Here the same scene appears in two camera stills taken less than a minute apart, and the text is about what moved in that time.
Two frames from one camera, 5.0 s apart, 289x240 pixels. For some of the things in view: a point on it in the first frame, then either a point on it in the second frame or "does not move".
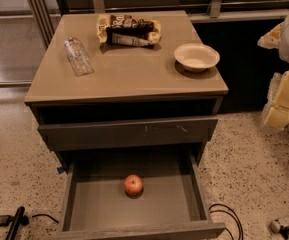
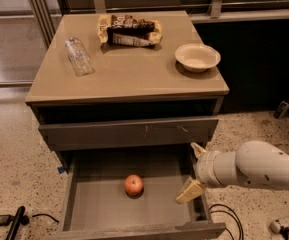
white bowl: x=196 y=57 does not move
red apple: x=133 y=186 does not move
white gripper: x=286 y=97 -> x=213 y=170
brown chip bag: x=127 y=30 does not move
